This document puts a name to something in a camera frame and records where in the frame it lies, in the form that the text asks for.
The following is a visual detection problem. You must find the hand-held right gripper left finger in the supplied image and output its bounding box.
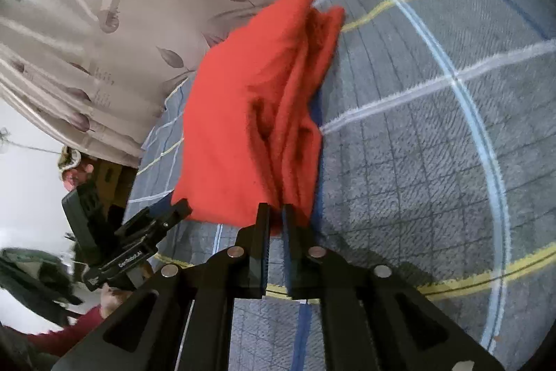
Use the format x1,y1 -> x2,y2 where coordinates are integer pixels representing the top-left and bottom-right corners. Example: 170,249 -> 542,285
52,203 -> 272,371

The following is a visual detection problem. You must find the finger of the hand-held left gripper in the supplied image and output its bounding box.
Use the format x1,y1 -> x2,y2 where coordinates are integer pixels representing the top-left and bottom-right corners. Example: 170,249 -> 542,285
145,198 -> 193,233

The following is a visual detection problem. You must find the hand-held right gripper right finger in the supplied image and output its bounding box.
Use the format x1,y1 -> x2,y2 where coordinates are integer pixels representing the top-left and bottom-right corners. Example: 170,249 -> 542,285
282,203 -> 507,371

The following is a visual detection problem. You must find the red knit sweater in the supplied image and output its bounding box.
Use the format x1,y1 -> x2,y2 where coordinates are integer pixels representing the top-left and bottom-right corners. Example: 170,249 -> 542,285
171,0 -> 346,230

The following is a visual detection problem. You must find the person's left forearm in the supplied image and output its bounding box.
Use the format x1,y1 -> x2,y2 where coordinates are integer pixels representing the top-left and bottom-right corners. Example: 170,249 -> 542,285
24,306 -> 107,356

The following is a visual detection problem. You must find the person's left hand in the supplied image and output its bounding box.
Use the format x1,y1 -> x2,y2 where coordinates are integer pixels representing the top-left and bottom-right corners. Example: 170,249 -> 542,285
100,282 -> 140,317

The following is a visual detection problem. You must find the dark wooden shelf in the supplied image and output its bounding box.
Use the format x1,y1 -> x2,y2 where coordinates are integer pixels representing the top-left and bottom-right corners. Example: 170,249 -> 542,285
89,158 -> 137,224

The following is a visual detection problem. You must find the dark green cloth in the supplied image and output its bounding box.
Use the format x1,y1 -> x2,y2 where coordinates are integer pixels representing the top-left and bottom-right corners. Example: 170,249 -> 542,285
0,248 -> 83,326

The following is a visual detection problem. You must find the patterned fabric item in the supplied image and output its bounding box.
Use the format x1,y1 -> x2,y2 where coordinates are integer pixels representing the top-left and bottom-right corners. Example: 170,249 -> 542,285
58,145 -> 83,172

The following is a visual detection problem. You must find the grey-blue plaid blanket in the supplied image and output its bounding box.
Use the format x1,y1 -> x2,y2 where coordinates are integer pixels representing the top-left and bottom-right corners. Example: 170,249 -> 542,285
124,0 -> 556,371

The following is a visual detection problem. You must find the beige leaf-print curtain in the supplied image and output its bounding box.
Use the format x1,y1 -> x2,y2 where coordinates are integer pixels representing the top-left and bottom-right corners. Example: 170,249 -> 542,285
0,0 -> 366,169

